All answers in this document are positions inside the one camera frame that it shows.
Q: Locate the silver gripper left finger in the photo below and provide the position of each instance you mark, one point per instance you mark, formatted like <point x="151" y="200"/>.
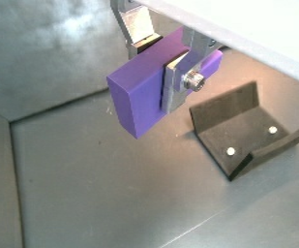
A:
<point x="134" y="21"/>

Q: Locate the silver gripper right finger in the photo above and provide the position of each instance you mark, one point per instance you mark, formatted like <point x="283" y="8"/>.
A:
<point x="182" y="72"/>

